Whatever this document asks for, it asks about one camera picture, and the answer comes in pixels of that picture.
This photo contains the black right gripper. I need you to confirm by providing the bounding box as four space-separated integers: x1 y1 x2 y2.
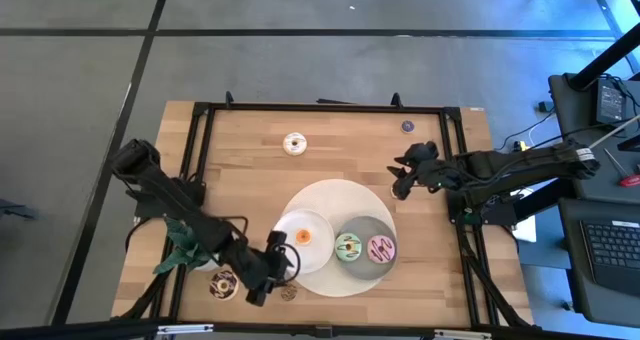
387 140 454 202

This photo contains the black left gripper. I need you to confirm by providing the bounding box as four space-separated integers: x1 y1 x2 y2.
232 229 296 308

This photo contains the green iced donut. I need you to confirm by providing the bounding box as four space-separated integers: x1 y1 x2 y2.
334 232 363 263

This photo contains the pink iced donut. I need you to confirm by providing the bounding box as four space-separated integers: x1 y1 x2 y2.
366 234 397 265

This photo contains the white donut blue zigzag icing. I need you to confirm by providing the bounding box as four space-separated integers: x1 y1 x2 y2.
282 131 309 157

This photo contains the white round plate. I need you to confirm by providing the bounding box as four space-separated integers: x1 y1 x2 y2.
272 208 336 275

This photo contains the chocolate iced donut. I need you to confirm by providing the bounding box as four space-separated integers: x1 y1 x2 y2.
208 269 240 302

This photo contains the grey round plate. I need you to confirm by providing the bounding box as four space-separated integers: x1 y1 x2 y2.
333 215 399 281

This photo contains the round cream woven placemat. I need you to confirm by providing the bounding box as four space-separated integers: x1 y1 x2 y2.
279 178 397 298

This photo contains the black rig beam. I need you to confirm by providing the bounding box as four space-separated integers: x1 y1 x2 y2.
0 315 640 340

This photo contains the white paper sheet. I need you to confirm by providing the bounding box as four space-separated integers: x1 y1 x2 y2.
510 187 539 244

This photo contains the black side desk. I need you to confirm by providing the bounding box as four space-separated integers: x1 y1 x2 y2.
547 72 640 201

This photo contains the dark keyboard desk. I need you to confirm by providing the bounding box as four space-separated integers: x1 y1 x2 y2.
558 198 640 329

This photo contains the pale thin rod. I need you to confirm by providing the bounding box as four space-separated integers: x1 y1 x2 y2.
588 113 640 150

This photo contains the black power adapter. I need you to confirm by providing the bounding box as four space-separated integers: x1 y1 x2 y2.
595 78 627 126

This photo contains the black keyboard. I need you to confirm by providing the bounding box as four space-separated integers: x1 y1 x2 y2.
579 218 640 297

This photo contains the black slanted pole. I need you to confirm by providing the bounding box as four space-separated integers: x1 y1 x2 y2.
568 23 640 92

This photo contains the dark blue floor object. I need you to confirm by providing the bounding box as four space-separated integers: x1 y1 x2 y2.
0 198 39 222

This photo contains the black left camera cable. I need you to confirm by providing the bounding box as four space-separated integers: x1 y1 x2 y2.
277 243 302 285

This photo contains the silver beam bracket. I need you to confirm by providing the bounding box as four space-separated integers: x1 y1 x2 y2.
157 323 215 337
433 329 494 340

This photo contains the red handled screwdriver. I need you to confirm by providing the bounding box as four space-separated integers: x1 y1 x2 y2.
602 147 640 189

